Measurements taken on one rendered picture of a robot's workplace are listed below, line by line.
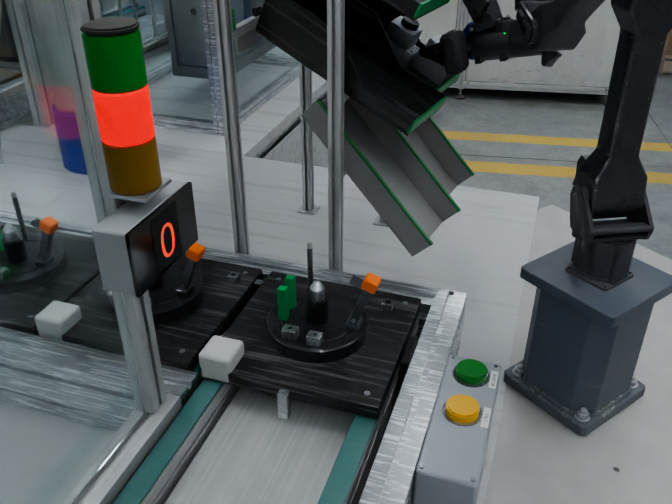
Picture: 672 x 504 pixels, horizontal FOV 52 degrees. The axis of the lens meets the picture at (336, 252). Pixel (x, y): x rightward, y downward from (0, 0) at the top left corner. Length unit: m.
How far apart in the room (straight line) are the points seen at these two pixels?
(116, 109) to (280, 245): 0.76
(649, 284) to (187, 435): 0.61
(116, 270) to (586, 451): 0.64
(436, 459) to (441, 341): 0.21
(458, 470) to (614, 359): 0.29
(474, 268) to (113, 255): 0.79
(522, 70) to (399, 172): 3.77
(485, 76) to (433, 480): 4.25
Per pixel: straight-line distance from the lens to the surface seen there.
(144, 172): 0.68
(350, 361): 0.91
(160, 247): 0.71
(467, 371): 0.90
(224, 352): 0.90
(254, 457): 0.87
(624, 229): 0.92
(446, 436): 0.84
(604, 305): 0.91
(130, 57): 0.65
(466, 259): 1.34
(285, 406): 0.88
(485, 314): 1.20
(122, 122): 0.66
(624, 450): 1.02
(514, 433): 1.00
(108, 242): 0.68
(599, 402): 1.02
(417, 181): 1.18
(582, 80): 4.98
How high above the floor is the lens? 1.56
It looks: 31 degrees down
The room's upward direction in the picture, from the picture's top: straight up
